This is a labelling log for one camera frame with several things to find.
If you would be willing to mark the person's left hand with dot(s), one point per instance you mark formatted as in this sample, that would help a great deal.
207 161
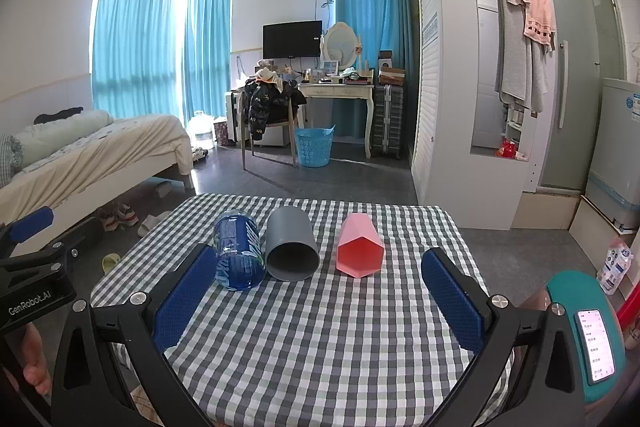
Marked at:
36 362

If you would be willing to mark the yellow slipper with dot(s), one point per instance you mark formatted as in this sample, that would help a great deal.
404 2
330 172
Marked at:
111 263

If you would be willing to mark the pair of sneakers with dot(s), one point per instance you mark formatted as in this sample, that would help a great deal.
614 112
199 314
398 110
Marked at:
117 217

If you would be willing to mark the wide blue window curtain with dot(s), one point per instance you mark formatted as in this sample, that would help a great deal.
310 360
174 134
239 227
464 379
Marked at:
135 47

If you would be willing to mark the white slipper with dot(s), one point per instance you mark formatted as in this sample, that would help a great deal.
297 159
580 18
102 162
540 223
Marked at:
152 224

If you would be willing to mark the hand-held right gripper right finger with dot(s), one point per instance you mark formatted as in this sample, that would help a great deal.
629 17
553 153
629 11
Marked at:
452 302

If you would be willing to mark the teal round stool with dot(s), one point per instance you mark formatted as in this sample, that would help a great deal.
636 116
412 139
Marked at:
565 292

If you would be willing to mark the silver suitcase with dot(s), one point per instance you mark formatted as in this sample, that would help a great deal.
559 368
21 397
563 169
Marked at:
387 119

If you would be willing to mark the pale green duvet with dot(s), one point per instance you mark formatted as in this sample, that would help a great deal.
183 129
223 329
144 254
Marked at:
60 134

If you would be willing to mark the cardboard boxes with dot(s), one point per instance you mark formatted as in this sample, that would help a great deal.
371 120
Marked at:
392 74

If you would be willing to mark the white washing machine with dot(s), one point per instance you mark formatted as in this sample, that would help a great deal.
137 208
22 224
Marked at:
617 157

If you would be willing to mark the pink hanging towel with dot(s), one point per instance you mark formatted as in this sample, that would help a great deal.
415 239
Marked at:
540 12

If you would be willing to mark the wooden chair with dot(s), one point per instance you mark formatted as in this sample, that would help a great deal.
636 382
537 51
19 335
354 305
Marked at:
272 132

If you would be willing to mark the white plastic refill bag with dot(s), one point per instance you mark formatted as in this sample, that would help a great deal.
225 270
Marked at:
615 264

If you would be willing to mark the red packet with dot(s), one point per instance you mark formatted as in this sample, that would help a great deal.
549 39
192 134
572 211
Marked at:
506 149

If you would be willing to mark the white dressing desk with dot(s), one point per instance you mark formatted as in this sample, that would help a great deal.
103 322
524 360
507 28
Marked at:
340 91

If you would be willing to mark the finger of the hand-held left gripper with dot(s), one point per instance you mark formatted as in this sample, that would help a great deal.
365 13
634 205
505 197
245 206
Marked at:
31 224
80 234

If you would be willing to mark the black cloth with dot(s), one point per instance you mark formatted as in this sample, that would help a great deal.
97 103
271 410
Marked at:
57 114

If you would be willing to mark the black jacket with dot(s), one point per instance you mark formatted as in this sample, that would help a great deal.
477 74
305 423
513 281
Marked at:
262 104

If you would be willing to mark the tall blue curtain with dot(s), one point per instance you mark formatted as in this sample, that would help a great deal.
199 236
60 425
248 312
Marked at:
372 7

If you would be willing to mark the white oval vanity mirror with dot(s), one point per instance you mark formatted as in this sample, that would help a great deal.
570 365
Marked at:
340 42

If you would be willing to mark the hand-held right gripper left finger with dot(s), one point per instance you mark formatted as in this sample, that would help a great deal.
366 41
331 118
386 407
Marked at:
185 299

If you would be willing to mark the black flat television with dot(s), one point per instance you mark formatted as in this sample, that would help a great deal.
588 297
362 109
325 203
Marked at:
292 39

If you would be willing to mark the grey checked tablecloth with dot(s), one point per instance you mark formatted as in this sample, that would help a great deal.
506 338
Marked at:
310 332

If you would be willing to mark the narrow blue window curtain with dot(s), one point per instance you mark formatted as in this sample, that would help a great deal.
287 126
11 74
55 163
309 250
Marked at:
207 47

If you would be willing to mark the grey hanging towel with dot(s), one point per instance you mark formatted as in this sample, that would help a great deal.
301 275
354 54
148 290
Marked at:
515 52

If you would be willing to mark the grey plastic cup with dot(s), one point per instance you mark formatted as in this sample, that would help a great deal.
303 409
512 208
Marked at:
290 242

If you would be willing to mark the blue plastic bottle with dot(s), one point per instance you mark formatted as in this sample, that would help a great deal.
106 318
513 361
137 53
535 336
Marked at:
239 252

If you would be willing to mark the blue laundry basket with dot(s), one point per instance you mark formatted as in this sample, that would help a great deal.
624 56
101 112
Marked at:
315 147

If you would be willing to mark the clear water jug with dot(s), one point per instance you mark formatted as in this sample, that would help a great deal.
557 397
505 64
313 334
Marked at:
201 132

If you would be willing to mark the pink faceted cup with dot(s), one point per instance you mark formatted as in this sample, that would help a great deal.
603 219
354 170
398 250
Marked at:
357 244

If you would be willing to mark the frosted glass door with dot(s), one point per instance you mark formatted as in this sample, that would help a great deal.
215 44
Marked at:
565 57

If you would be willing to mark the smartphone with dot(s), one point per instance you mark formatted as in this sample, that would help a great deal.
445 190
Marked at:
595 347

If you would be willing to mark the bed with beige sheet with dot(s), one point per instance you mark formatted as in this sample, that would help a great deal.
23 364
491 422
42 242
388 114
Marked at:
100 162

